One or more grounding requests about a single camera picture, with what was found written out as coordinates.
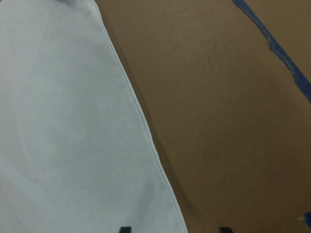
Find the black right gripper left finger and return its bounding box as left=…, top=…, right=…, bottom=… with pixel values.
left=119, top=226, right=132, bottom=233

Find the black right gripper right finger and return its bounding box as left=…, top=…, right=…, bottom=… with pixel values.
left=219, top=227, right=233, bottom=233

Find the light blue t-shirt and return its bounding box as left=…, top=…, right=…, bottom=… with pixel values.
left=0, top=0, right=188, bottom=233

